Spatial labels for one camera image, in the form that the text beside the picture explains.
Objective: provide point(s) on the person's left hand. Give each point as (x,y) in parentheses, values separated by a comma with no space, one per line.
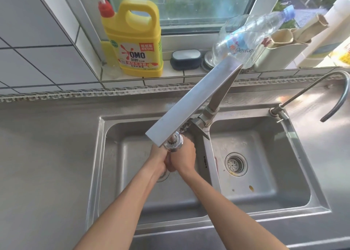
(157,155)

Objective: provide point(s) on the person's right hand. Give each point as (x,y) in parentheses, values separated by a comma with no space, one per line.
(186,157)

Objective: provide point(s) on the person's left fingers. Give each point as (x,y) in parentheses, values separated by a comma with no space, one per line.
(167,157)

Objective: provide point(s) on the person's right fingers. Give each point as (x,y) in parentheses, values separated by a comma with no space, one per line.
(171,165)

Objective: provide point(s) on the person's left forearm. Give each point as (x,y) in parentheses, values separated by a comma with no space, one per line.
(120,206)

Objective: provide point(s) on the person's right forearm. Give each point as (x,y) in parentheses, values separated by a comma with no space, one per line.
(227,206)

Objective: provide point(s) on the round steel drain strainer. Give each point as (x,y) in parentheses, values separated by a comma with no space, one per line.
(163,176)
(236,164)

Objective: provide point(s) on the flat steel kitchen faucet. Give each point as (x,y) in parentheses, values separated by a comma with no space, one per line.
(191,99)

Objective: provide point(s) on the dark blue soap box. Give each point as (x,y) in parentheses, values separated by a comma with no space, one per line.
(186,58)

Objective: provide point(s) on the stainless steel double sink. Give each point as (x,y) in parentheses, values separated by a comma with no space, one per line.
(273,181)

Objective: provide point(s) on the round steel sink plug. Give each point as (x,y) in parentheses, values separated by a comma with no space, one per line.
(207,61)

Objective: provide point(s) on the small clear plastic cup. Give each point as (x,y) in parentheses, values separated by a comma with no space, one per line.
(110,69)

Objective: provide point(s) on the yellow detergent bottle red pump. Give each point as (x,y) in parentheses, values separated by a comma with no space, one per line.
(134,42)

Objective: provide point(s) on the clear plastic bottle blue cap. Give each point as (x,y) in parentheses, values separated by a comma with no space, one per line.
(246,39)

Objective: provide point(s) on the beige utensil caddy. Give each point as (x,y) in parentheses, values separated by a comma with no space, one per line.
(281,54)

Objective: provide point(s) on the thin gooseneck steel tap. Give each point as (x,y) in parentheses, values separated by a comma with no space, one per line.
(306,88)

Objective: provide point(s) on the white plastic bottle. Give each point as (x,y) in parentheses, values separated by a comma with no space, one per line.
(325,34)

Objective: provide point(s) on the yellow labelled packet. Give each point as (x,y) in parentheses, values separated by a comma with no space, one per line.
(341,53)

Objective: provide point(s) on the white window frame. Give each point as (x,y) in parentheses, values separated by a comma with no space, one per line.
(90,17)

